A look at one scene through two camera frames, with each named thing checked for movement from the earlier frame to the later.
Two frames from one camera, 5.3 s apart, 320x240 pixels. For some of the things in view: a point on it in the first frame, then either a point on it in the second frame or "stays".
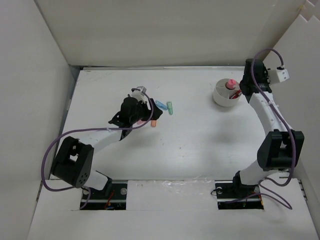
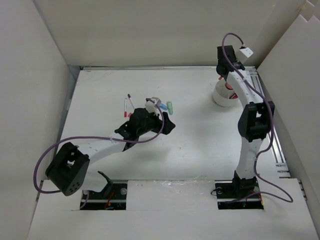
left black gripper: (148, 111) -> (158, 122)
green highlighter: (170, 108) stays
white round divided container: (221, 93) stays
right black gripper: (264, 73) -> (234, 55)
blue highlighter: (159, 104) stays
